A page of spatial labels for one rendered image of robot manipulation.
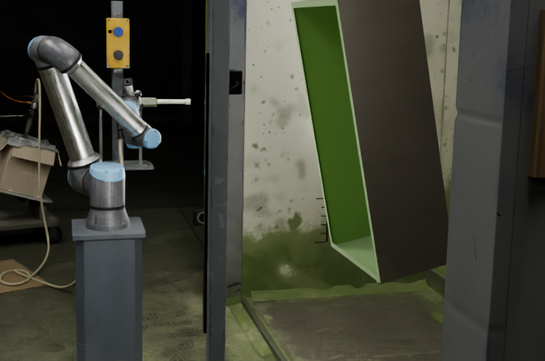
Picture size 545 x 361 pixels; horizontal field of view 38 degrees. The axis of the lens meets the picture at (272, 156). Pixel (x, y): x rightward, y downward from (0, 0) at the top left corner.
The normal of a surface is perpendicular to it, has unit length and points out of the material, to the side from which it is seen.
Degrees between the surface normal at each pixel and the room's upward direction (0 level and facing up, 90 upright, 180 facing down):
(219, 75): 90
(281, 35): 90
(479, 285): 90
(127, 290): 90
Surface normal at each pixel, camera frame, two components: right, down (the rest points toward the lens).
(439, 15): 0.25, 0.15
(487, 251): -0.97, 0.02
